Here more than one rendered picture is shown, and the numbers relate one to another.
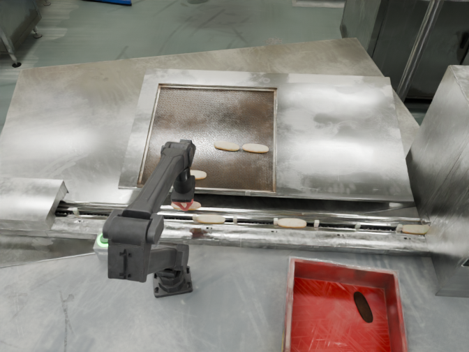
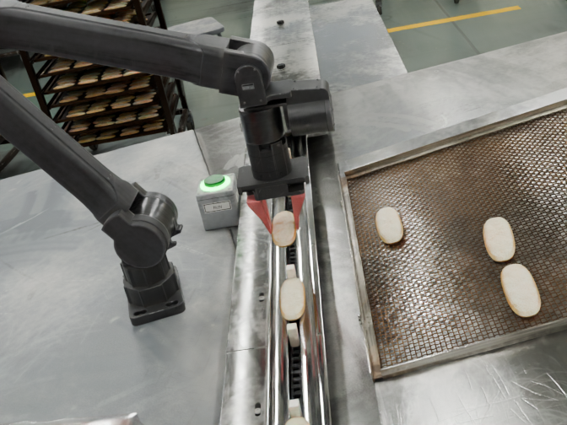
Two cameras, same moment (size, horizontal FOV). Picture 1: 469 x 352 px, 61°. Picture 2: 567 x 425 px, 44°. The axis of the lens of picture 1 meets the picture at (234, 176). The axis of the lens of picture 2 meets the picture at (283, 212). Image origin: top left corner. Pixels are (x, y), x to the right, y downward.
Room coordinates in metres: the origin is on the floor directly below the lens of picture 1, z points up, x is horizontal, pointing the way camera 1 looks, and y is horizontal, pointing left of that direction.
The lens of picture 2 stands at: (0.84, -0.75, 1.47)
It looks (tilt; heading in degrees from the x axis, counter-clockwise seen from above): 30 degrees down; 92
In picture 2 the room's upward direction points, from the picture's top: 12 degrees counter-clockwise
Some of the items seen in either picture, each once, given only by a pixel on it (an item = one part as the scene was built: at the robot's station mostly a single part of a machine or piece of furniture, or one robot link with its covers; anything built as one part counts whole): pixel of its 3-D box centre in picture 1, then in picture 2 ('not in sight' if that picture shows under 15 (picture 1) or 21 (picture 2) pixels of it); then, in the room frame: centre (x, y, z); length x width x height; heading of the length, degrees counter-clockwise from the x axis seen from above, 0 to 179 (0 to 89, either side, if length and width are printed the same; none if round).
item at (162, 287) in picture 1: (171, 276); (149, 277); (0.58, 0.19, 0.86); 0.12 x 0.09 x 0.08; 100
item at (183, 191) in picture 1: (182, 182); (269, 159); (0.81, 0.16, 1.04); 0.10 x 0.07 x 0.07; 177
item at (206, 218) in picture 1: (211, 218); (292, 297); (0.80, 0.08, 0.86); 0.10 x 0.04 x 0.01; 86
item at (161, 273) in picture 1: (168, 258); (149, 234); (0.60, 0.20, 0.94); 0.09 x 0.05 x 0.10; 172
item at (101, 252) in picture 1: (110, 247); (223, 208); (0.69, 0.41, 0.84); 0.08 x 0.08 x 0.11; 86
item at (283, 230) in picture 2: (185, 204); (283, 227); (0.81, 0.16, 0.93); 0.10 x 0.04 x 0.01; 86
